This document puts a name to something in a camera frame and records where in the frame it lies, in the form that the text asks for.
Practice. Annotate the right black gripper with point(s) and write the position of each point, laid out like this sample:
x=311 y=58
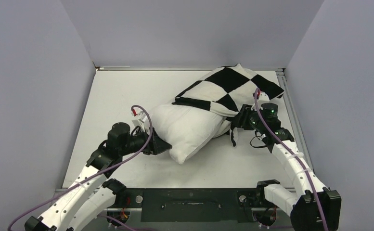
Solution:
x=241 y=121

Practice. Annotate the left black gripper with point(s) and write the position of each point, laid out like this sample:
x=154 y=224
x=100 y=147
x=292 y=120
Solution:
x=156 y=145

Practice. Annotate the white pillow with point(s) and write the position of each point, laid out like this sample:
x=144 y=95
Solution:
x=187 y=129

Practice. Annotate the black and white checkered pillowcase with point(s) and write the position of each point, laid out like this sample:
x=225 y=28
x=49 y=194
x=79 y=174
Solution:
x=225 y=90

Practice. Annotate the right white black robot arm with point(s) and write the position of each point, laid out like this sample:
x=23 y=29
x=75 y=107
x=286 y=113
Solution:
x=313 y=206

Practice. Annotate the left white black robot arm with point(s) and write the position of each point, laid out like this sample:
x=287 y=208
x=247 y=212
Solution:
x=95 y=189

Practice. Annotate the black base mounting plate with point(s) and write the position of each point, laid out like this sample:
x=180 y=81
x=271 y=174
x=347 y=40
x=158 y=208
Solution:
x=192 y=205

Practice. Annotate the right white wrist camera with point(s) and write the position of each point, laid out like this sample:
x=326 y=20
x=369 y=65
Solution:
x=261 y=97

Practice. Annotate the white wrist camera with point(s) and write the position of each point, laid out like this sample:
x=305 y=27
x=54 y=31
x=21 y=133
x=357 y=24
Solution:
x=261 y=97
x=141 y=120

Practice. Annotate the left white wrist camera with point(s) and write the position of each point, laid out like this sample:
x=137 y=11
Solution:
x=141 y=120

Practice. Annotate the aluminium frame rail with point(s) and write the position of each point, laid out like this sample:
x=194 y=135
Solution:
x=117 y=96

